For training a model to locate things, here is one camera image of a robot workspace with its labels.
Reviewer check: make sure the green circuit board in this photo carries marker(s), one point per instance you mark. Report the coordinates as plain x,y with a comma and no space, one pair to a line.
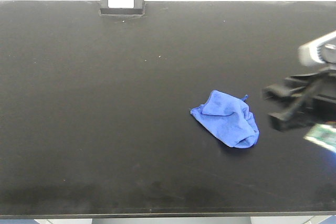
322,135

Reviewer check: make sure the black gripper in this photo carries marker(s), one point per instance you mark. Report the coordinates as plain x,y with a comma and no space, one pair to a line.
315,101

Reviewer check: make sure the blue microfiber cloth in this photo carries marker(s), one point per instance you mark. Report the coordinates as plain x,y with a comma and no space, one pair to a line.
228,119

